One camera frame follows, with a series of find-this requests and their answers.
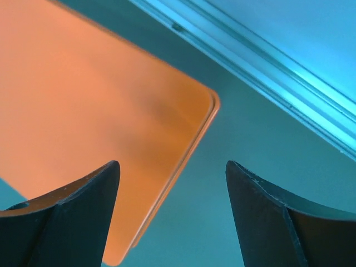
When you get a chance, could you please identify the orange box lid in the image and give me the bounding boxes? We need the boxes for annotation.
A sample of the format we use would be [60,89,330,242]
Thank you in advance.
[1,1,220,266]

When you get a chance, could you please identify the orange chocolate box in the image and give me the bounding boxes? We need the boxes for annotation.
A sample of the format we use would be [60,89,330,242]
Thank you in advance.
[118,89,221,265]

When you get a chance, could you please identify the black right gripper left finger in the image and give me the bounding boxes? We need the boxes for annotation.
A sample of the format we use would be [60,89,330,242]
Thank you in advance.
[1,161,120,266]

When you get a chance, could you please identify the aluminium frame profile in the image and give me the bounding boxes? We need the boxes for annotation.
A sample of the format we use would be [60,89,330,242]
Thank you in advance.
[134,1,355,158]

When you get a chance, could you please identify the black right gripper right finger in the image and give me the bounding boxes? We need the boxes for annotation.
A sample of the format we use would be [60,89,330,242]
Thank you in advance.
[226,161,355,266]

